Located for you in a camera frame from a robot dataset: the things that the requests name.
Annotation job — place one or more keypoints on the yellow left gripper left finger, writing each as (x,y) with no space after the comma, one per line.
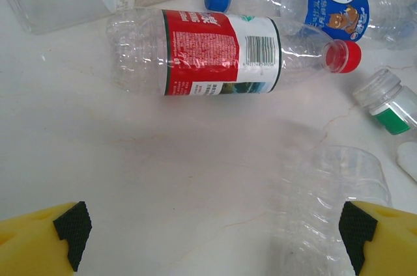
(29,246)

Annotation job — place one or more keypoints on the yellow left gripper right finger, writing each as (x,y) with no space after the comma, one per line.
(391,246)

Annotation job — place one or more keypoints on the clear plastic bottle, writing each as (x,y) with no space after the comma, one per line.
(325,191)

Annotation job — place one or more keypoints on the clear bottle with green label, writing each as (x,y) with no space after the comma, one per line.
(391,116)

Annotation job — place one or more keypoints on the Pepsi bottle with blue cap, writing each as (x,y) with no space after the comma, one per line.
(335,9)

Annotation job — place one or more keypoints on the red label bottle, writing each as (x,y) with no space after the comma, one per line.
(202,51)

